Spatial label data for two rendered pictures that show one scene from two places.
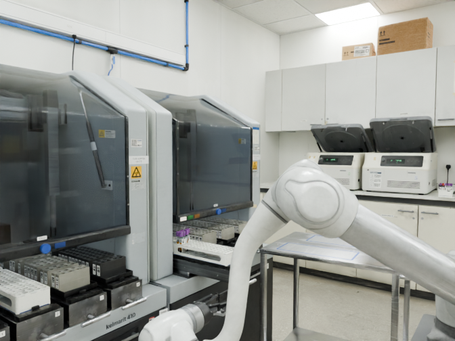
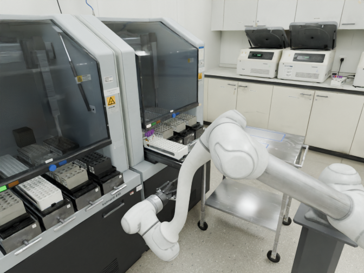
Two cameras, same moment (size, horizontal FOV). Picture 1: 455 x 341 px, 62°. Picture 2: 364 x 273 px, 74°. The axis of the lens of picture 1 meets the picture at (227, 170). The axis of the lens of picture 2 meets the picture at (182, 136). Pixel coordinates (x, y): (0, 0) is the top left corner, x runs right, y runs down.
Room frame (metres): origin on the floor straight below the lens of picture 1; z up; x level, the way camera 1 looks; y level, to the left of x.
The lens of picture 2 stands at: (0.20, -0.05, 1.54)
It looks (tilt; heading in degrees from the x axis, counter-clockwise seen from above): 24 degrees down; 1
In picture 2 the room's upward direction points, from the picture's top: 1 degrees counter-clockwise
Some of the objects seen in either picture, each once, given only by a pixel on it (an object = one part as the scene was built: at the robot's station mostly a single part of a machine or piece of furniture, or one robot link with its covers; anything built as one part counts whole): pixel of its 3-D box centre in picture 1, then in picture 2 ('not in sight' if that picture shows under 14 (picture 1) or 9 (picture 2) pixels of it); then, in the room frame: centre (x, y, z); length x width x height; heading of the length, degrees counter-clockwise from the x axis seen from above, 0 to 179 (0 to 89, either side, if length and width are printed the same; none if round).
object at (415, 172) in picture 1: (401, 154); (309, 51); (3.56, -1.64, 1.24); 0.62 x 0.56 x 0.69; 144
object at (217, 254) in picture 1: (205, 252); (164, 147); (1.60, 0.09, 0.83); 0.30 x 0.10 x 0.06; 54
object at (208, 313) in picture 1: (204, 312); (163, 196); (1.21, 0.08, 0.74); 0.09 x 0.08 x 0.07; 144
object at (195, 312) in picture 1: (189, 319); (153, 204); (1.16, 0.12, 0.74); 0.09 x 0.06 x 0.09; 54
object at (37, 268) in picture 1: (51, 271); (62, 170); (1.30, 0.62, 0.85); 0.12 x 0.02 x 0.06; 144
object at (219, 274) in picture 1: (183, 260); (150, 149); (1.68, 0.20, 0.78); 0.73 x 0.14 x 0.09; 54
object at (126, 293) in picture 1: (75, 274); (80, 164); (1.48, 0.61, 0.78); 0.73 x 0.14 x 0.09; 54
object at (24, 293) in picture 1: (10, 291); (37, 189); (1.16, 0.68, 0.83); 0.30 x 0.10 x 0.06; 54
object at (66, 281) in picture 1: (73, 279); (76, 179); (1.22, 0.51, 0.85); 0.12 x 0.02 x 0.06; 145
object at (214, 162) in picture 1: (182, 149); (146, 68); (1.99, 0.24, 1.28); 0.61 x 0.51 x 0.63; 144
